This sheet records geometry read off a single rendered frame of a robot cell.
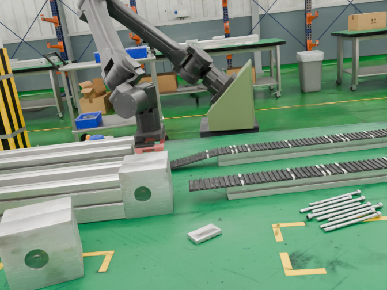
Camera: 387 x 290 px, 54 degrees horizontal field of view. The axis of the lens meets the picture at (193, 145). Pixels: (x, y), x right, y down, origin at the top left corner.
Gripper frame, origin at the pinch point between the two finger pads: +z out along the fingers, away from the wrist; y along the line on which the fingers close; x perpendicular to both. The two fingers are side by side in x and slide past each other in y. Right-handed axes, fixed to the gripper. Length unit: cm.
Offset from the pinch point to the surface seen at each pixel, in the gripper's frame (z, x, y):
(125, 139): -6.7, -6.6, -2.3
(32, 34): -55, -310, -777
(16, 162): -6.2, -30.8, 5.3
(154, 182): -5.0, 2.4, 24.0
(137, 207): -0.3, -1.5, 24.0
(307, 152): 0.5, 37.6, 1.7
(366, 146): 1, 52, 2
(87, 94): 46, -141, -482
